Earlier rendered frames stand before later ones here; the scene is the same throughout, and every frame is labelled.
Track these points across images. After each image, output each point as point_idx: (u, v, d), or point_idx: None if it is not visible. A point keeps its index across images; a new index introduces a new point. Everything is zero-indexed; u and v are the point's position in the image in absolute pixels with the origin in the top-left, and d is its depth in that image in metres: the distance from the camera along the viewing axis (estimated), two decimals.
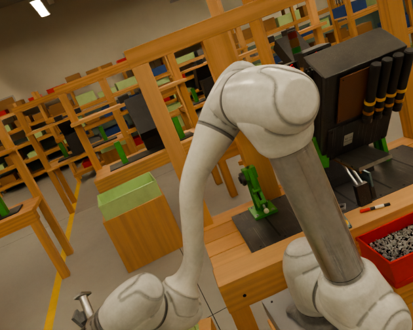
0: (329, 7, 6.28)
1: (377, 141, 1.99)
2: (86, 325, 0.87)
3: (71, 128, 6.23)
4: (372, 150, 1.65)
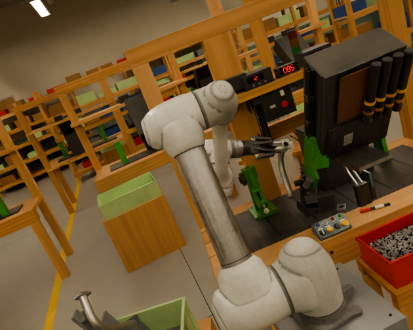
0: (329, 7, 6.28)
1: (377, 141, 1.99)
2: None
3: (71, 128, 6.23)
4: (372, 150, 1.65)
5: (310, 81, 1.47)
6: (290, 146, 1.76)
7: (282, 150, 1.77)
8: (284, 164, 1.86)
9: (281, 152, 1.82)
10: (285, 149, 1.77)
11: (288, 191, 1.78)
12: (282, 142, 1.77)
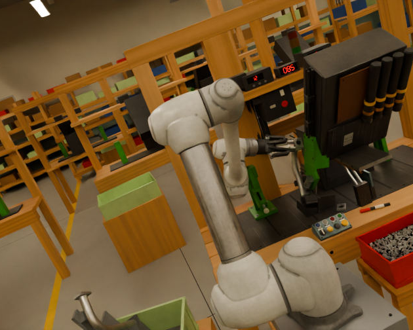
0: (329, 7, 6.28)
1: (377, 141, 1.99)
2: (252, 137, 1.75)
3: (71, 128, 6.23)
4: (372, 150, 1.65)
5: (310, 81, 1.47)
6: (303, 145, 1.77)
7: (295, 148, 1.78)
8: (297, 162, 1.87)
9: (294, 151, 1.83)
10: (299, 148, 1.78)
11: (301, 190, 1.79)
12: (295, 141, 1.78)
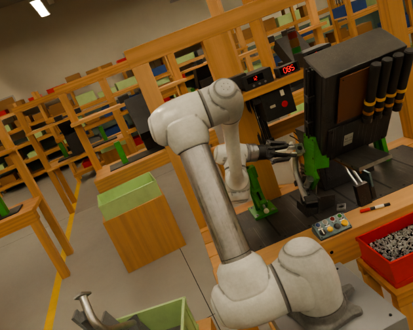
0: (329, 7, 6.28)
1: (377, 141, 1.99)
2: (254, 143, 1.75)
3: (71, 128, 6.23)
4: (372, 150, 1.65)
5: (310, 81, 1.47)
6: (304, 150, 1.76)
7: (297, 154, 1.78)
8: (298, 168, 1.86)
9: (295, 157, 1.82)
10: (300, 153, 1.78)
11: (303, 196, 1.78)
12: (296, 146, 1.78)
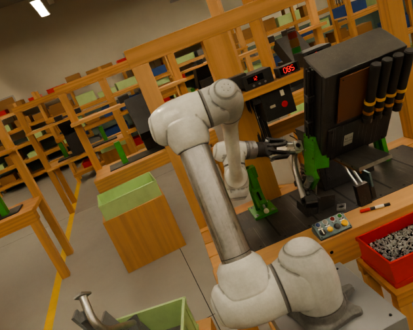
0: (329, 7, 6.28)
1: (377, 141, 1.99)
2: (252, 141, 1.75)
3: (71, 128, 6.23)
4: (372, 150, 1.65)
5: (310, 81, 1.47)
6: (303, 148, 1.77)
7: (295, 151, 1.79)
8: (297, 165, 1.87)
9: (294, 154, 1.83)
10: (299, 150, 1.79)
11: (300, 192, 1.79)
12: (295, 143, 1.78)
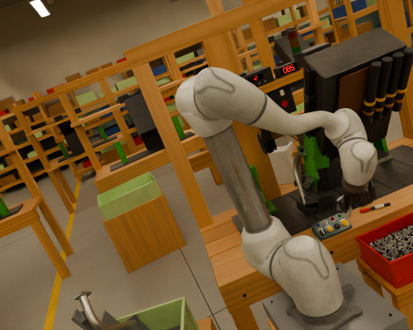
0: (329, 7, 6.28)
1: (377, 141, 1.99)
2: None
3: (71, 128, 6.23)
4: None
5: (310, 81, 1.47)
6: (306, 153, 1.76)
7: (345, 212, 1.48)
8: (299, 170, 1.86)
9: (297, 159, 1.82)
10: (346, 215, 1.48)
11: (303, 198, 1.77)
12: (298, 148, 1.77)
